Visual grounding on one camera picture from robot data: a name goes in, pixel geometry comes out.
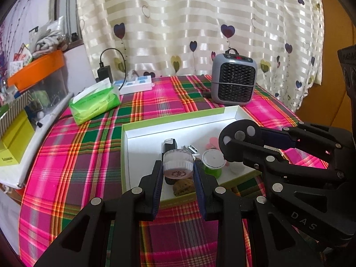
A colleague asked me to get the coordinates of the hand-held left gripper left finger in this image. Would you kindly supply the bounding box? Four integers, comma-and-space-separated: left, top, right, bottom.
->
33, 160, 164, 267

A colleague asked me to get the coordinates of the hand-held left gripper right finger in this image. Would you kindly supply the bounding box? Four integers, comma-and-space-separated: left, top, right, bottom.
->
193, 158, 324, 267

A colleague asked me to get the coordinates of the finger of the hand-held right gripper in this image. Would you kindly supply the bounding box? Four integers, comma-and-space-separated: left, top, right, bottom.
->
226, 139, 345, 187
260, 121, 356, 177

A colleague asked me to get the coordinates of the brown walnut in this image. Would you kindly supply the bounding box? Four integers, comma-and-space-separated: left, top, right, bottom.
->
172, 179, 195, 197

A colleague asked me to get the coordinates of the black holder with metal discs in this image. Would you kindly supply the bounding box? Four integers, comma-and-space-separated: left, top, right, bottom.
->
218, 119, 263, 170

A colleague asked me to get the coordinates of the green and white round stand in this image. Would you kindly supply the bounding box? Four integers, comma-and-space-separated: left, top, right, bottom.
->
201, 150, 226, 179

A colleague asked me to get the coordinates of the pink clip holder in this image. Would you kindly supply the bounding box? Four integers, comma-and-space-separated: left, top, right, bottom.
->
206, 136, 223, 151

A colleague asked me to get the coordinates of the black rectangular device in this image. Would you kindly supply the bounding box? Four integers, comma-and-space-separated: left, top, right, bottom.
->
162, 138, 177, 156

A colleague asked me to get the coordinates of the green and white cardboard box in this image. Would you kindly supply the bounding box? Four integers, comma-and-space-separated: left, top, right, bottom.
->
121, 105, 279, 208

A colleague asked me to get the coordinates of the grey space heater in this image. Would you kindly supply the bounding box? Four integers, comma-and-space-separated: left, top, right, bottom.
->
210, 49, 258, 106

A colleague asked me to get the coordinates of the plaid tablecloth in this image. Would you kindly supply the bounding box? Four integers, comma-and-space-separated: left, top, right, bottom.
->
18, 75, 329, 267

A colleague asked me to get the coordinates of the dark patterned object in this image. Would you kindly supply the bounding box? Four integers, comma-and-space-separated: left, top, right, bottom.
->
337, 44, 356, 148

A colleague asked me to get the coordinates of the green tissue pack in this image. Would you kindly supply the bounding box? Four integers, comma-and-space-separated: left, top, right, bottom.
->
68, 78, 122, 125

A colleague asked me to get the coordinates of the white power strip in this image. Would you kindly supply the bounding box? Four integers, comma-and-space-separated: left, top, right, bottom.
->
113, 75, 155, 95

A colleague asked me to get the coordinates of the wooden cabinet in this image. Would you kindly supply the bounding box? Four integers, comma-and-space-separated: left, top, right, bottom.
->
295, 0, 356, 134

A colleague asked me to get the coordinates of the white side table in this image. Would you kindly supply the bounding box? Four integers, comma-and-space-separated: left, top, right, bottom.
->
0, 92, 74, 191

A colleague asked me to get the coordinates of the yellow-green box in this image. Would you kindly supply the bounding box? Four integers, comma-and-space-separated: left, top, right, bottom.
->
0, 114, 35, 167

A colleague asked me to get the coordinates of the striped curtain with hearts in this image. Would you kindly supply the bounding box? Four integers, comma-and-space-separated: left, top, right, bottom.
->
75, 0, 324, 112

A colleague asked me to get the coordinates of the striped box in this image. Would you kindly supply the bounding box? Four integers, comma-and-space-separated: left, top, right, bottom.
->
0, 92, 34, 138

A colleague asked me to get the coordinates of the clear bin with orange lid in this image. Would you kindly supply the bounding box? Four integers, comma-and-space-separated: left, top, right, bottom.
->
7, 50, 69, 109

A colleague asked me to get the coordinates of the grey cloth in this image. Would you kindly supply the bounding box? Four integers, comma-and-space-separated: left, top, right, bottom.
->
32, 24, 69, 57

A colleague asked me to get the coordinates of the stack of paper packets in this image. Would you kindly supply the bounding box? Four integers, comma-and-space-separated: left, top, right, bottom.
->
8, 43, 34, 77

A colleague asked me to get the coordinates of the black charger with cable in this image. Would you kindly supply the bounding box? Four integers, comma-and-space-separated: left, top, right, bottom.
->
97, 48, 127, 85

